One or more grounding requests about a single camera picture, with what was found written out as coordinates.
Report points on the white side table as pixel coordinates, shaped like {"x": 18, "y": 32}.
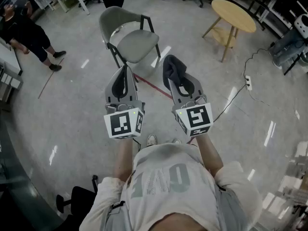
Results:
{"x": 9, "y": 76}

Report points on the dark wiping cloth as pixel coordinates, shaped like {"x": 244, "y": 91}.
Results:
{"x": 173, "y": 68}

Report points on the grey padded chair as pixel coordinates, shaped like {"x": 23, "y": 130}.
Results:
{"x": 137, "y": 43}

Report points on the person's right shoe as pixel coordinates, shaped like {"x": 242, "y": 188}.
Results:
{"x": 176, "y": 141}

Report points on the person's white shirt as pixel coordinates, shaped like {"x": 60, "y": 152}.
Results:
{"x": 168, "y": 196}

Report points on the round wooden table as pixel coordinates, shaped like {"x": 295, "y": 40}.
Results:
{"x": 234, "y": 16}

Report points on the white power strip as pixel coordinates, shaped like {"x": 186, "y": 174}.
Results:
{"x": 248, "y": 83}

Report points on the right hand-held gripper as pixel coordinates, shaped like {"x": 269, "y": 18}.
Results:
{"x": 197, "y": 119}

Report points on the person's right forearm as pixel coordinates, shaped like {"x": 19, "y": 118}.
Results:
{"x": 208, "y": 153}

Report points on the person's shoe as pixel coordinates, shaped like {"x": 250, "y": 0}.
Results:
{"x": 152, "y": 140}
{"x": 176, "y": 141}

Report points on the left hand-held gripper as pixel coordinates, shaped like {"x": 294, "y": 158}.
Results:
{"x": 120, "y": 125}

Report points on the white round headset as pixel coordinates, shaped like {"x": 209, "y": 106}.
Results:
{"x": 302, "y": 25}

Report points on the person's left shoe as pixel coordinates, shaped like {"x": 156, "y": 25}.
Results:
{"x": 152, "y": 140}

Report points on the person's left forearm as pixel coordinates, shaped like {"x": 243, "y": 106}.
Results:
{"x": 124, "y": 157}

